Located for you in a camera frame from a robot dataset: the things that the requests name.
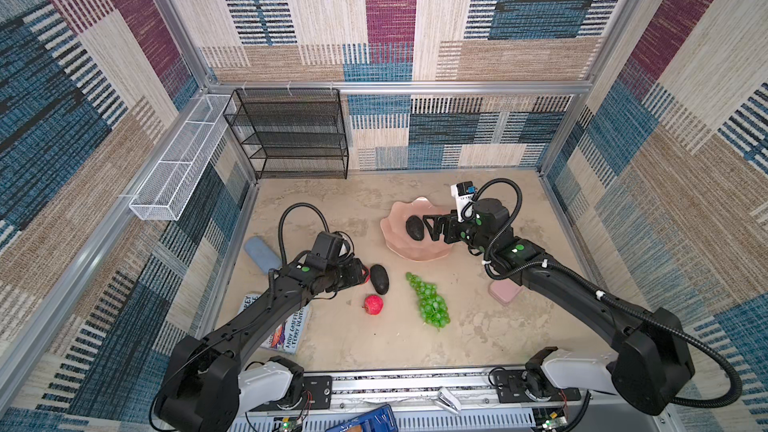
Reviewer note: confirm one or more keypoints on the blue grey case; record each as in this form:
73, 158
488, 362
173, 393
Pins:
262, 255

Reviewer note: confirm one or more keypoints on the white wire mesh basket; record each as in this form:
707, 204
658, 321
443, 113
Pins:
165, 193

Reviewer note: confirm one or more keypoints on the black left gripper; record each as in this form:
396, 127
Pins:
353, 264

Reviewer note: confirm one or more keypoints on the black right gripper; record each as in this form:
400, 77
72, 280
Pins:
438, 220

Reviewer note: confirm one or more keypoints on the black wire shelf rack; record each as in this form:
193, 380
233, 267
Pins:
290, 133

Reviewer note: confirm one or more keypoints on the green grape bunch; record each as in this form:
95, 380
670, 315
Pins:
432, 306

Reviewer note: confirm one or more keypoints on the red apple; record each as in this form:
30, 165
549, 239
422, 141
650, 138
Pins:
373, 304

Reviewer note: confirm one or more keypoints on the pink scalloped fruit bowl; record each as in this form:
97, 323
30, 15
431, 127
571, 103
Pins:
406, 234

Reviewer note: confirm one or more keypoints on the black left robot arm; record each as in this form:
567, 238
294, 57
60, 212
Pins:
207, 384

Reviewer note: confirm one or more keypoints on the pink rectangular case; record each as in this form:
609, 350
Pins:
504, 292

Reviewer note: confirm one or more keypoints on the dark avocado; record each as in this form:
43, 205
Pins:
379, 279
415, 228

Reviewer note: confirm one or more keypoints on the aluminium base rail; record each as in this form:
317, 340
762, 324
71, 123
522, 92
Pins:
492, 398

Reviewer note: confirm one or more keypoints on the blue circuit board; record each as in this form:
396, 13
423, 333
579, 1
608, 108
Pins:
381, 419

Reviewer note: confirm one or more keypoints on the white clip on rail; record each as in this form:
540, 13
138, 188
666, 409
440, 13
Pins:
448, 401

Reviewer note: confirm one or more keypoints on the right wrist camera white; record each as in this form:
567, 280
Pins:
463, 194

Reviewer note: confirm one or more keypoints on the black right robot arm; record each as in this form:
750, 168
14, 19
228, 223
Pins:
650, 362

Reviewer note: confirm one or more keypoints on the colourful paperback book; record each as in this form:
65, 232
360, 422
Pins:
287, 336

